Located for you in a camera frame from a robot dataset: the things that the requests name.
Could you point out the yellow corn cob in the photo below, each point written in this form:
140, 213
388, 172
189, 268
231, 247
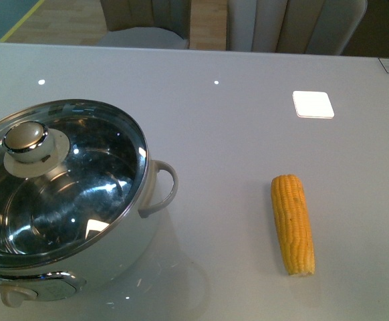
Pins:
292, 225

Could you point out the glass pot lid with knob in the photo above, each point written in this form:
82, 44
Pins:
44, 217

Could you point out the white electric cooking pot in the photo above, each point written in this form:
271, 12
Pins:
33, 149

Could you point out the beige chair left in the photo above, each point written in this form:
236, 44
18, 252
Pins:
162, 24

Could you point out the beige chair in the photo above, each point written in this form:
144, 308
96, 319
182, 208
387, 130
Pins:
162, 24
308, 27

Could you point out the beige chair right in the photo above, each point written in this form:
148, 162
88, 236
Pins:
308, 27

